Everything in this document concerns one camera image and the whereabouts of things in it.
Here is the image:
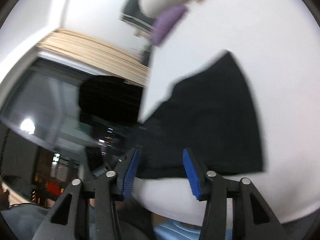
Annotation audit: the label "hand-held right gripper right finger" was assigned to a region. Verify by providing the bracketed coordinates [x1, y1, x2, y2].
[182, 148, 288, 240]

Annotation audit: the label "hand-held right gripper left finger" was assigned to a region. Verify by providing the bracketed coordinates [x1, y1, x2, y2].
[32, 149, 141, 240]

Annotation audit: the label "black pants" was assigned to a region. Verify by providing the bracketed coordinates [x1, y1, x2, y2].
[137, 50, 266, 180]

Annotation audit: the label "light blue object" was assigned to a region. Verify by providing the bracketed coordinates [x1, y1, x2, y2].
[154, 221, 232, 240]

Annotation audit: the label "dark hanging cloth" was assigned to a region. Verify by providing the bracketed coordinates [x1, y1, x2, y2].
[78, 76, 146, 127]

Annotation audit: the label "red object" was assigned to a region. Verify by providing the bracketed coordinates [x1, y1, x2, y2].
[45, 181, 63, 197]

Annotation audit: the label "beige curtain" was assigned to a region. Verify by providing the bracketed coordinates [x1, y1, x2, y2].
[36, 29, 151, 88]

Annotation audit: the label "bed with white sheet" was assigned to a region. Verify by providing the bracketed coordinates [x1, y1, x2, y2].
[132, 0, 320, 227]

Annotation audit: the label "purple cushion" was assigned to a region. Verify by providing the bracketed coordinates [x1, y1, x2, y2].
[149, 4, 188, 47]

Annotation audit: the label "grey padded headboard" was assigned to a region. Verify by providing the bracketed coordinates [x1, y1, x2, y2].
[121, 0, 157, 34]

